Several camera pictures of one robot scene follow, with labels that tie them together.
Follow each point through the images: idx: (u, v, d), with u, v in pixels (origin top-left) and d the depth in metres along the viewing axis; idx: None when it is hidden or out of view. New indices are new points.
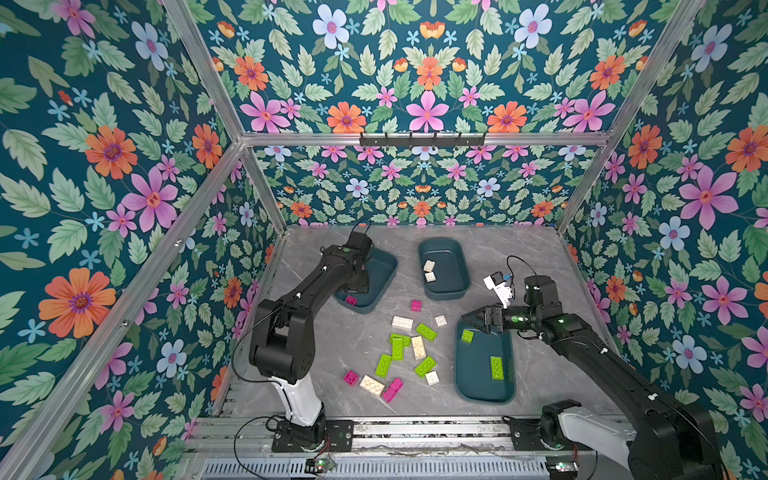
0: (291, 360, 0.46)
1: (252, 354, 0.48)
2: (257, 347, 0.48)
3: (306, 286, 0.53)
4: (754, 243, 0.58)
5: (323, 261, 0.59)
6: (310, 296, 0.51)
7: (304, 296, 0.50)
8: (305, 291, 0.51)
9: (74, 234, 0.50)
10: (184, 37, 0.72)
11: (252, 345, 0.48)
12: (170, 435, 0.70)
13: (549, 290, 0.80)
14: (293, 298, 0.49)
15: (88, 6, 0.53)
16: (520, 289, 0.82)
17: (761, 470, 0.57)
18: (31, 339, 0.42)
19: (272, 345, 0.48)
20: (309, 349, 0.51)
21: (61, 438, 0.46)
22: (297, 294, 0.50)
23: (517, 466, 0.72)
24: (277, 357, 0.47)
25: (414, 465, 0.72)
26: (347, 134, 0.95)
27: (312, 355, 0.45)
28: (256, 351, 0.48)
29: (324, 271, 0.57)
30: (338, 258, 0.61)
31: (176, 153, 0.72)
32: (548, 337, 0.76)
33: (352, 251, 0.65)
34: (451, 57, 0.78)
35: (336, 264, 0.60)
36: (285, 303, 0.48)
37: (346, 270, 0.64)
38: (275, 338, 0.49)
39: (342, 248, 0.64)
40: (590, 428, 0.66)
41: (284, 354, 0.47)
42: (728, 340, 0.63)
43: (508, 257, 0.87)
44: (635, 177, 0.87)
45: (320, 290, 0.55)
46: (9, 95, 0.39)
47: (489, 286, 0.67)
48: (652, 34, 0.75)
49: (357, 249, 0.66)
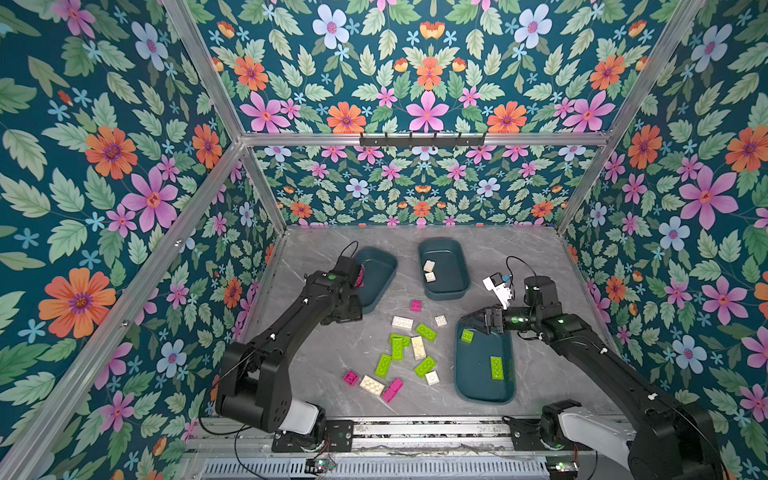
0: (261, 411, 0.41)
1: (219, 403, 0.43)
2: (225, 397, 0.42)
3: (282, 324, 0.48)
4: (753, 243, 0.58)
5: (304, 293, 0.54)
6: (285, 337, 0.46)
7: (278, 338, 0.45)
8: (280, 332, 0.47)
9: (74, 234, 0.50)
10: (184, 38, 0.72)
11: (219, 395, 0.42)
12: (170, 435, 0.70)
13: (548, 291, 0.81)
14: (267, 341, 0.45)
15: (88, 7, 0.53)
16: (520, 290, 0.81)
17: (762, 470, 0.57)
18: (31, 339, 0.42)
19: (241, 394, 0.43)
20: (283, 397, 0.46)
21: (61, 438, 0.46)
22: (271, 336, 0.45)
23: (517, 466, 0.72)
24: (248, 407, 0.41)
25: (414, 465, 0.72)
26: (347, 134, 0.95)
27: (288, 403, 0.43)
28: (223, 401, 0.43)
29: (302, 306, 0.52)
30: (320, 289, 0.56)
31: (176, 153, 0.72)
32: (548, 337, 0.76)
33: (337, 279, 0.59)
34: (451, 57, 0.78)
35: (318, 295, 0.55)
36: (257, 347, 0.44)
37: (331, 300, 0.58)
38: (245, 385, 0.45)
39: (326, 276, 0.59)
40: (590, 427, 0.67)
41: (255, 404, 0.41)
42: (728, 340, 0.63)
43: (508, 257, 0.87)
44: (635, 177, 0.87)
45: (298, 329, 0.50)
46: (9, 95, 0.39)
47: (489, 288, 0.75)
48: (652, 34, 0.75)
49: (343, 276, 0.62)
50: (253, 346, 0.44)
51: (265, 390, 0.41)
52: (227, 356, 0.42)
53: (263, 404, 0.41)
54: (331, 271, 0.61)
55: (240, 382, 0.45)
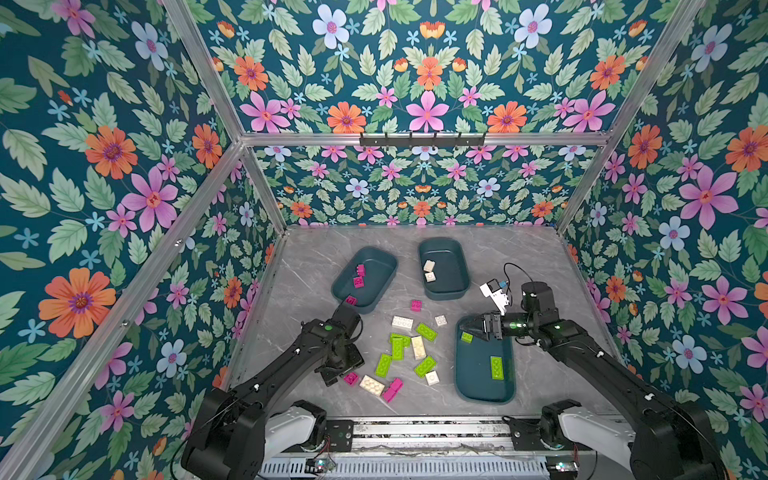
0: (228, 471, 0.38)
1: (186, 455, 0.40)
2: (193, 448, 0.40)
3: (268, 374, 0.47)
4: (753, 243, 0.58)
5: (296, 342, 0.54)
6: (269, 389, 0.45)
7: (262, 390, 0.44)
8: (265, 383, 0.46)
9: (74, 234, 0.50)
10: (184, 38, 0.72)
11: (189, 445, 0.40)
12: (171, 435, 0.70)
13: (546, 297, 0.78)
14: (249, 391, 0.44)
15: (88, 6, 0.53)
16: (517, 297, 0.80)
17: (762, 470, 0.57)
18: (31, 339, 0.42)
19: (210, 447, 0.41)
20: (254, 457, 0.43)
21: (61, 439, 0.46)
22: (255, 386, 0.45)
23: (517, 466, 0.72)
24: (215, 463, 0.39)
25: (414, 465, 0.72)
26: (347, 134, 0.95)
27: (257, 464, 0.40)
28: (191, 454, 0.40)
29: (295, 357, 0.51)
30: (314, 341, 0.55)
31: (176, 153, 0.72)
32: (545, 344, 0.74)
33: (333, 331, 0.59)
34: (451, 57, 0.78)
35: (310, 346, 0.54)
36: (238, 398, 0.42)
37: (322, 354, 0.57)
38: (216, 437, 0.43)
39: (322, 326, 0.60)
40: (591, 428, 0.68)
41: (222, 462, 0.39)
42: (728, 340, 0.63)
43: (504, 264, 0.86)
44: (635, 177, 0.87)
45: (283, 382, 0.48)
46: (9, 95, 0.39)
47: (486, 293, 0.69)
48: (652, 34, 0.75)
49: (340, 327, 0.62)
50: (235, 396, 0.42)
51: (237, 447, 0.38)
52: (206, 403, 0.41)
53: (231, 462, 0.38)
54: (328, 320, 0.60)
55: (212, 434, 0.43)
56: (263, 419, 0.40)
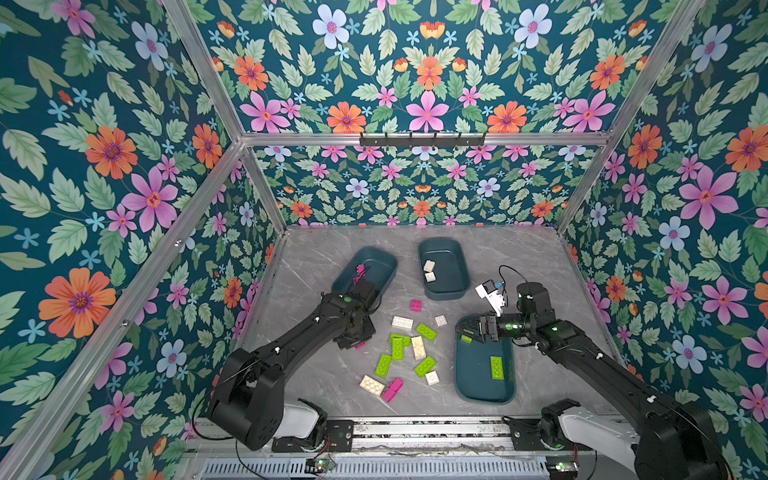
0: (249, 426, 0.40)
1: (211, 408, 0.42)
2: (217, 403, 0.42)
3: (287, 339, 0.48)
4: (753, 243, 0.58)
5: (316, 311, 0.55)
6: (289, 353, 0.46)
7: (282, 353, 0.45)
8: (285, 346, 0.47)
9: (74, 234, 0.50)
10: (184, 38, 0.72)
11: (213, 399, 0.42)
12: (170, 435, 0.70)
13: (541, 299, 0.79)
14: (270, 353, 0.45)
15: (88, 6, 0.53)
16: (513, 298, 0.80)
17: (762, 470, 0.57)
18: (31, 339, 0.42)
19: (232, 404, 0.43)
20: (274, 415, 0.45)
21: (61, 438, 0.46)
22: (275, 349, 0.45)
23: (517, 466, 0.72)
24: (238, 418, 0.41)
25: (414, 465, 0.72)
26: (347, 134, 0.95)
27: (277, 420, 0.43)
28: (215, 408, 0.42)
29: (315, 323, 0.52)
30: (333, 310, 0.56)
31: (177, 153, 0.72)
32: (543, 346, 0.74)
33: (352, 303, 0.59)
34: (451, 57, 0.78)
35: (329, 315, 0.55)
36: (260, 358, 0.44)
37: (341, 324, 0.58)
38: (238, 394, 0.44)
39: (341, 297, 0.60)
40: (591, 430, 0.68)
41: (244, 417, 0.40)
42: (728, 340, 0.63)
43: (500, 266, 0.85)
44: (635, 177, 0.87)
45: (302, 347, 0.49)
46: (9, 95, 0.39)
47: (481, 294, 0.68)
48: (652, 34, 0.75)
49: (358, 299, 0.61)
50: (257, 357, 0.44)
51: (257, 405, 0.40)
52: (230, 362, 0.42)
53: (252, 418, 0.40)
54: (348, 292, 0.62)
55: (235, 391, 0.45)
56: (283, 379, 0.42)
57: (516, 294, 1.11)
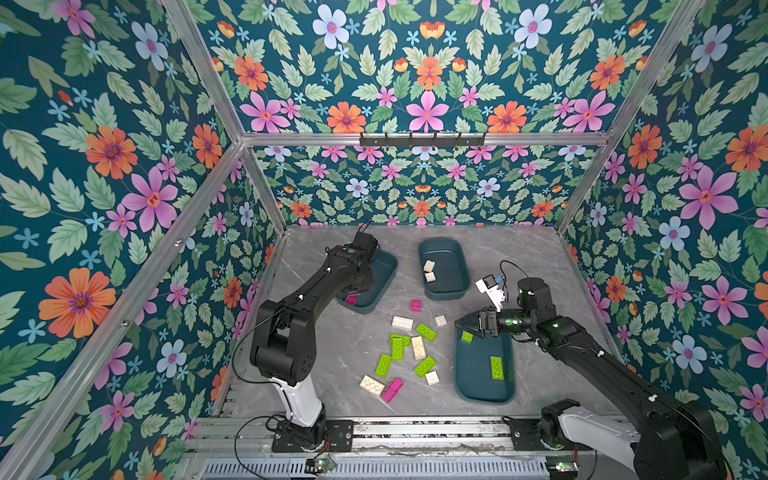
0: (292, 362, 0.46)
1: (253, 354, 0.48)
2: (258, 348, 0.48)
3: (307, 288, 0.52)
4: (753, 243, 0.58)
5: (326, 263, 0.58)
6: (313, 297, 0.51)
7: (307, 298, 0.50)
8: (308, 293, 0.51)
9: (74, 234, 0.50)
10: (184, 37, 0.72)
11: (253, 346, 0.48)
12: (170, 435, 0.70)
13: (543, 295, 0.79)
14: (296, 299, 0.49)
15: (88, 6, 0.53)
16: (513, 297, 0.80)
17: (762, 470, 0.57)
18: (31, 339, 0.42)
19: (272, 346, 0.48)
20: (310, 352, 0.51)
21: (61, 438, 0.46)
22: (299, 295, 0.50)
23: (517, 466, 0.72)
24: (279, 358, 0.47)
25: (414, 465, 0.72)
26: (347, 134, 0.95)
27: (313, 356, 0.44)
28: (257, 352, 0.48)
29: (328, 273, 0.56)
30: (341, 260, 0.60)
31: (177, 153, 0.72)
32: (544, 343, 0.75)
33: (357, 253, 0.64)
34: (451, 57, 0.78)
35: (339, 265, 0.59)
36: (287, 304, 0.48)
37: (350, 272, 0.63)
38: (276, 339, 0.49)
39: (346, 249, 0.63)
40: (591, 429, 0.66)
41: (285, 355, 0.46)
42: (728, 340, 0.63)
43: (502, 261, 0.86)
44: (635, 177, 0.87)
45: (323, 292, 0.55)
46: (9, 95, 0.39)
47: (481, 289, 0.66)
48: (652, 34, 0.75)
49: (360, 249, 0.66)
50: (284, 303, 0.48)
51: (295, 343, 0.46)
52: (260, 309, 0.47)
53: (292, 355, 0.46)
54: (350, 246, 0.64)
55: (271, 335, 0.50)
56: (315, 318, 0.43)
57: (516, 294, 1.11)
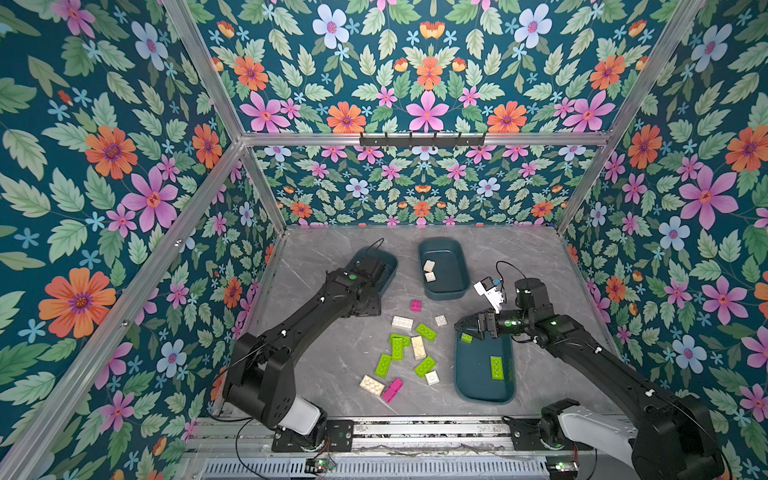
0: (263, 405, 0.41)
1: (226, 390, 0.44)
2: (231, 385, 0.43)
3: (292, 323, 0.47)
4: (753, 243, 0.58)
5: (321, 291, 0.54)
6: (296, 335, 0.46)
7: (288, 336, 0.45)
8: (291, 329, 0.46)
9: (74, 234, 0.50)
10: (184, 38, 0.72)
11: (227, 382, 0.43)
12: (170, 435, 0.70)
13: (540, 293, 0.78)
14: (277, 336, 0.45)
15: (88, 6, 0.53)
16: (513, 297, 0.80)
17: (762, 470, 0.57)
18: (31, 339, 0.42)
19: (246, 385, 0.44)
20: (286, 393, 0.46)
21: (61, 438, 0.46)
22: (281, 332, 0.45)
23: (517, 466, 0.72)
24: (251, 399, 0.42)
25: (414, 465, 0.72)
26: (347, 134, 0.95)
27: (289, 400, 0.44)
28: (230, 389, 0.44)
29: (320, 302, 0.52)
30: (337, 288, 0.55)
31: (176, 153, 0.72)
32: (542, 340, 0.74)
33: (356, 280, 0.58)
34: (451, 57, 0.78)
35: (334, 293, 0.54)
36: (267, 341, 0.44)
37: (347, 300, 0.57)
38: (250, 376, 0.45)
39: (346, 276, 0.58)
40: (590, 427, 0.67)
41: (257, 397, 0.42)
42: (728, 340, 0.63)
43: (500, 260, 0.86)
44: (635, 177, 0.87)
45: (308, 329, 0.49)
46: (9, 95, 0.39)
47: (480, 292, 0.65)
48: (652, 34, 0.75)
49: (363, 277, 0.60)
50: (264, 340, 0.44)
51: (267, 387, 0.41)
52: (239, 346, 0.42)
53: (265, 399, 0.41)
54: (352, 272, 0.60)
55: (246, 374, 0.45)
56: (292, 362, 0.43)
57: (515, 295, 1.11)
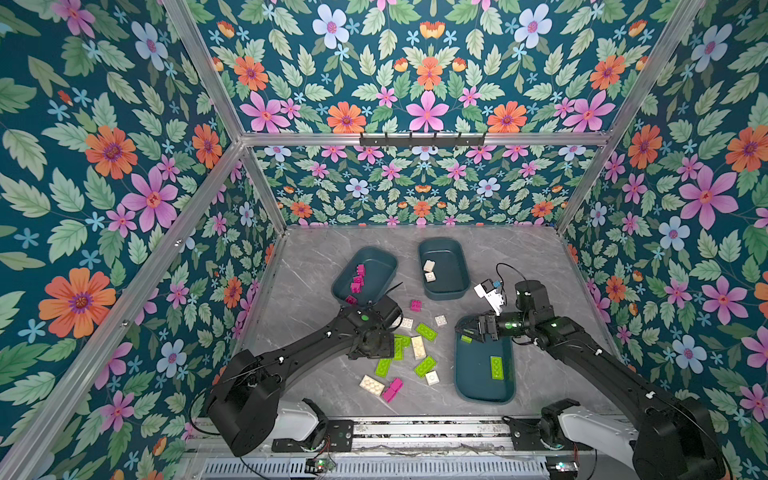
0: (236, 431, 0.40)
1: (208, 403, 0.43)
2: (215, 398, 0.42)
3: (293, 350, 0.47)
4: (753, 243, 0.58)
5: (329, 325, 0.54)
6: (292, 365, 0.45)
7: (285, 364, 0.45)
8: (289, 358, 0.46)
9: (74, 234, 0.50)
10: (184, 38, 0.72)
11: (212, 394, 0.43)
12: (170, 435, 0.70)
13: (540, 295, 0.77)
14: (274, 361, 0.44)
15: (88, 6, 0.53)
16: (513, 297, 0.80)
17: (762, 470, 0.57)
18: (31, 339, 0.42)
19: (227, 405, 0.43)
20: (264, 424, 0.44)
21: (61, 438, 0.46)
22: (279, 359, 0.45)
23: (517, 466, 0.72)
24: (228, 419, 0.41)
25: (414, 465, 0.72)
26: (347, 134, 0.95)
27: (265, 430, 0.45)
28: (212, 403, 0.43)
29: (325, 337, 0.51)
30: (347, 326, 0.55)
31: (176, 153, 0.72)
32: (542, 342, 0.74)
33: (368, 322, 0.57)
34: (451, 57, 0.78)
35: (341, 332, 0.53)
36: (262, 365, 0.43)
37: (351, 342, 0.56)
38: (235, 394, 0.44)
39: (359, 315, 0.58)
40: (591, 428, 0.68)
41: (234, 421, 0.40)
42: (728, 340, 0.63)
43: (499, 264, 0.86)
44: (635, 177, 0.87)
45: (306, 362, 0.48)
46: (9, 95, 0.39)
47: (480, 294, 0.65)
48: (652, 34, 0.75)
49: (376, 319, 0.59)
50: (260, 363, 0.43)
51: (247, 413, 0.39)
52: (234, 363, 0.42)
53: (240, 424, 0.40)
54: (366, 309, 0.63)
55: (232, 393, 0.44)
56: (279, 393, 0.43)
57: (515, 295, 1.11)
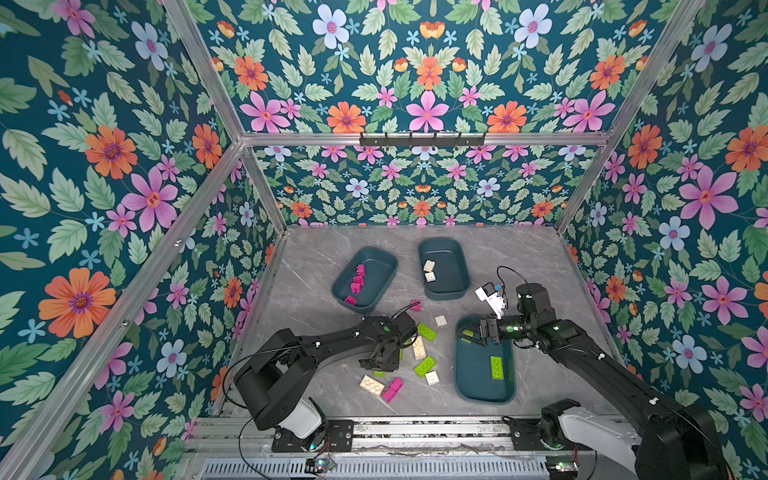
0: (263, 405, 0.42)
1: (242, 373, 0.45)
2: (249, 369, 0.45)
3: (328, 339, 0.51)
4: (753, 243, 0.58)
5: (358, 326, 0.58)
6: (325, 353, 0.48)
7: (320, 349, 0.48)
8: (324, 344, 0.49)
9: (74, 234, 0.50)
10: (184, 38, 0.72)
11: (247, 364, 0.45)
12: (170, 435, 0.70)
13: (541, 298, 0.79)
14: (312, 345, 0.48)
15: (88, 6, 0.53)
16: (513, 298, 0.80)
17: (762, 470, 0.57)
18: (31, 339, 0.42)
19: (258, 379, 0.45)
20: (289, 404, 0.46)
21: (61, 438, 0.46)
22: (316, 343, 0.48)
23: (517, 466, 0.72)
24: (257, 393, 0.43)
25: (414, 465, 0.72)
26: (347, 134, 0.95)
27: (288, 411, 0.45)
28: (246, 374, 0.45)
29: (353, 337, 0.55)
30: (373, 332, 0.58)
31: (176, 153, 0.72)
32: (544, 345, 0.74)
33: (389, 334, 0.61)
34: (451, 57, 0.78)
35: (366, 336, 0.57)
36: (300, 346, 0.46)
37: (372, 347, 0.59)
38: (268, 370, 0.47)
39: (383, 324, 0.62)
40: (593, 431, 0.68)
41: (261, 395, 0.42)
42: (728, 340, 0.63)
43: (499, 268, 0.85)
44: (635, 177, 0.87)
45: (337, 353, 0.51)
46: (9, 95, 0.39)
47: (480, 297, 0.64)
48: (652, 34, 0.75)
49: (396, 333, 0.63)
50: (298, 343, 0.46)
51: (277, 390, 0.42)
52: (275, 339, 0.45)
53: (267, 399, 0.42)
54: (390, 321, 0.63)
55: (265, 369, 0.46)
56: (312, 374, 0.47)
57: (515, 295, 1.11)
